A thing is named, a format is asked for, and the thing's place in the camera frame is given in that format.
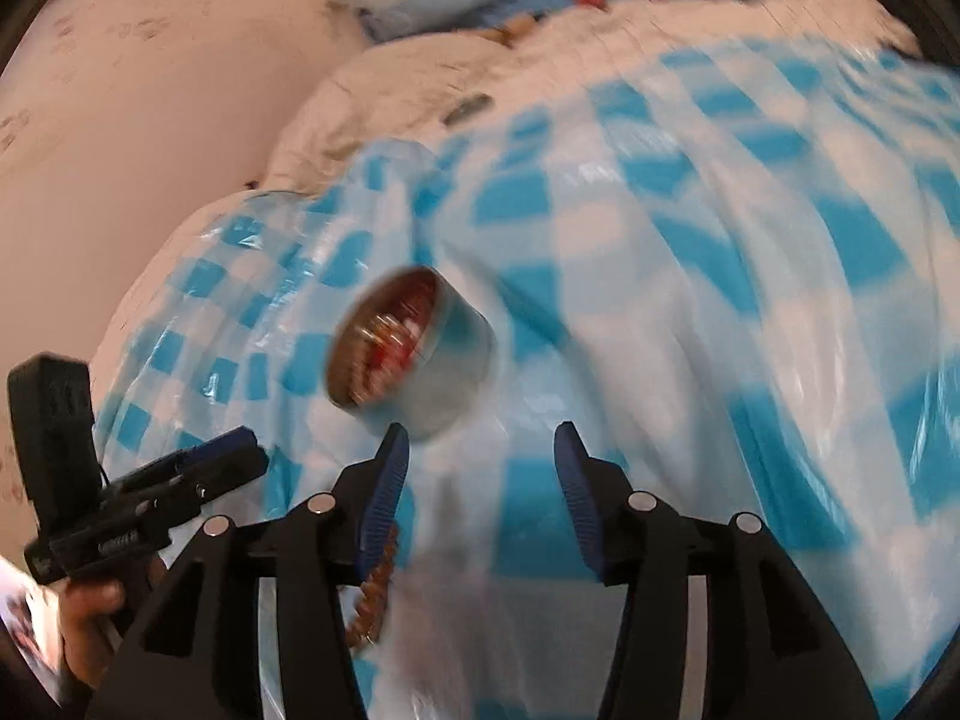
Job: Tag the person's left hand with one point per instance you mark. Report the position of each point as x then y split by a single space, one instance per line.
86 619

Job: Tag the blue checked plastic sheet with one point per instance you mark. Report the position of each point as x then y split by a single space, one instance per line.
712 315

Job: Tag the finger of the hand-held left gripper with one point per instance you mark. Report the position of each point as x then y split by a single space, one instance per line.
225 461

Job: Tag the white bedsheet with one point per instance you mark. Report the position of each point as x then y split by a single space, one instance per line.
390 90

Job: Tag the round metal tin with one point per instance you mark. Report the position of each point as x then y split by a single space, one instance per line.
442 390

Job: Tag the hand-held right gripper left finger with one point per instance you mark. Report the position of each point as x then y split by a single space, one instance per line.
379 495

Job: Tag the printed white paper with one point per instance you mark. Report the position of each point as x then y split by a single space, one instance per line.
26 615

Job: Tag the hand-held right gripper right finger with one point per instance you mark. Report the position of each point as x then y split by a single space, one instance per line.
581 495

